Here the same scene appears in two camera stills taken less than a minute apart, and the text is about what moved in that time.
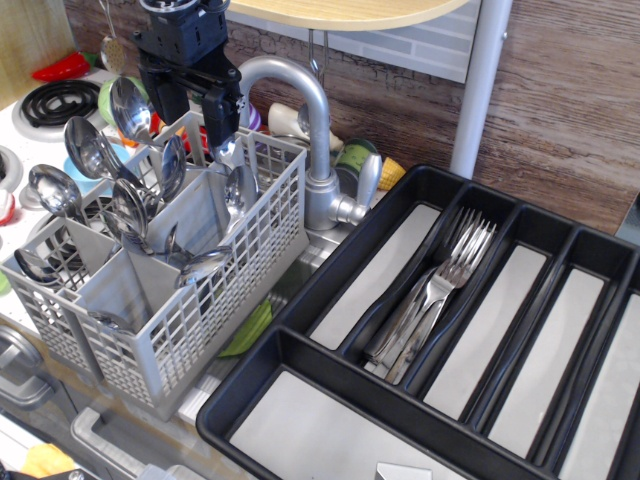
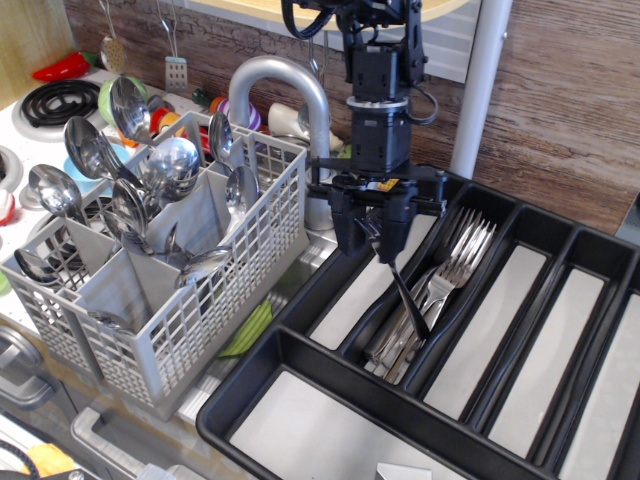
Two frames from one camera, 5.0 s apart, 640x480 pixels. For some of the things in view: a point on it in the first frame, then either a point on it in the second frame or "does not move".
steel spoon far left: (55, 191) does not move
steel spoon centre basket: (128, 214) does not move
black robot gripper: (190, 37) -> (380, 169)
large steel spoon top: (133, 109) does not move
